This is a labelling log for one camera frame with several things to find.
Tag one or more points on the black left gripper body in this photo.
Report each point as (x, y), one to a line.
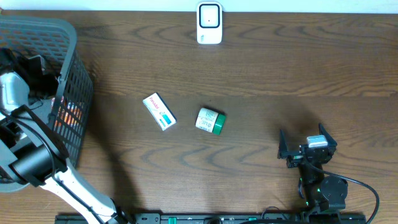
(42, 81)

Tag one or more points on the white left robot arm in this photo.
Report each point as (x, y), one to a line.
(33, 153)

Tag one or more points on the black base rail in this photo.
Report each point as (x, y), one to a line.
(155, 218)

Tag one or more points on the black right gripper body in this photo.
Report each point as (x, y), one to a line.
(295, 158)

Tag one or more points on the white jar green lid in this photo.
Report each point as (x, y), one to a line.
(210, 121)

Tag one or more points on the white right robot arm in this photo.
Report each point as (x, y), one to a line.
(326, 193)

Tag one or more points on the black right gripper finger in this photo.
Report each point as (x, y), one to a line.
(331, 142)
(283, 150)

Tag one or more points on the white barcode scanner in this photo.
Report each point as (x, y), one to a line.
(209, 23)

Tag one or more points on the red chocolate bar wrapper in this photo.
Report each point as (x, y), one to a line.
(70, 113)

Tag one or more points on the white blue medicine box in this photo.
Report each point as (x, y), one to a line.
(160, 111)

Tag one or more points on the dark grey plastic basket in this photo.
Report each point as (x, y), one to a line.
(55, 40)

